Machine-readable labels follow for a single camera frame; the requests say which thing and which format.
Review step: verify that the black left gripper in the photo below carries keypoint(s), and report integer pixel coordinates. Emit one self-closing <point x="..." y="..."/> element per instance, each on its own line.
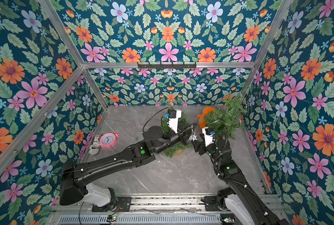
<point x="183" y="135"/>

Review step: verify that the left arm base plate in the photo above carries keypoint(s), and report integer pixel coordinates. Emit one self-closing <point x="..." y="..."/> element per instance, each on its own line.
<point x="120" y="204"/>

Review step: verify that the pink alarm clock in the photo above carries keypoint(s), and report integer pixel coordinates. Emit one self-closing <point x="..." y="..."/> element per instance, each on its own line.
<point x="108" y="140"/>

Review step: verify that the aluminium frame struts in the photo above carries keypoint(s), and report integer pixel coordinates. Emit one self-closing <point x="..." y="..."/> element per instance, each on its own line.
<point x="83" y="67"/>

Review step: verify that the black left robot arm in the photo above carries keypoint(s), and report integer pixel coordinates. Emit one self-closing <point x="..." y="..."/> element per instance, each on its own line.
<point x="76" y="183"/>

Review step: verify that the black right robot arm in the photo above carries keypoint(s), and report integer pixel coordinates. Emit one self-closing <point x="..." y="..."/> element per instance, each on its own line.
<point x="238" y="197"/>

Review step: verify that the orange plush toy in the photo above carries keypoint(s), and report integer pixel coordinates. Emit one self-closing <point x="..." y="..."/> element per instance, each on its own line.
<point x="201" y="117"/>

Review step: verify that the green christmas tree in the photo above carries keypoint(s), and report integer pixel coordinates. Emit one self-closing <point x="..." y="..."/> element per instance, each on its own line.
<point x="229" y="117"/>
<point x="170" y="140"/>

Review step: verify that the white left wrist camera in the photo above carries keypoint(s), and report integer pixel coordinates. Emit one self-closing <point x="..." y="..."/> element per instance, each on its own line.
<point x="173" y="119"/>

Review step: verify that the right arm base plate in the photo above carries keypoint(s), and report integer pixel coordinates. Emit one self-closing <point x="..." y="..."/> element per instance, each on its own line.
<point x="214" y="203"/>

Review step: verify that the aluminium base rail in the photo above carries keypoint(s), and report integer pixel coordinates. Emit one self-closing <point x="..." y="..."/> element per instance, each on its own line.
<point x="149" y="203"/>

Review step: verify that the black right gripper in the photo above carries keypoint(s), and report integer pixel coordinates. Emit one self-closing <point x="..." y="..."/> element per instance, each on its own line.
<point x="200" y="141"/>

